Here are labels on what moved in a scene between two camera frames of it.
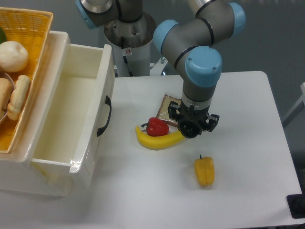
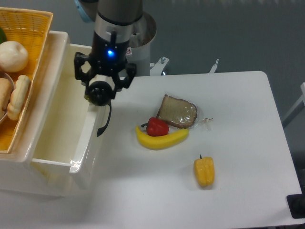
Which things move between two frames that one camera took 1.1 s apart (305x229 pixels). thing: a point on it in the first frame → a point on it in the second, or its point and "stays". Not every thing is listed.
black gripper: x=180 y=113 → x=108 y=57
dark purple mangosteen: x=188 y=128 → x=99 y=93
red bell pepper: x=156 y=127 stays
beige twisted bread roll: x=18 y=97 stays
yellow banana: x=152 y=142 stays
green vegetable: x=3 y=38 stays
